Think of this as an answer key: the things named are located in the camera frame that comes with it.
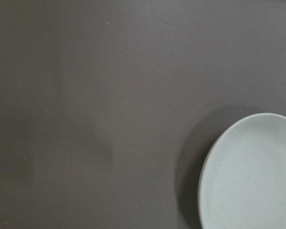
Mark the cream round plate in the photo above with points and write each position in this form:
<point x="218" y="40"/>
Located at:
<point x="242" y="184"/>

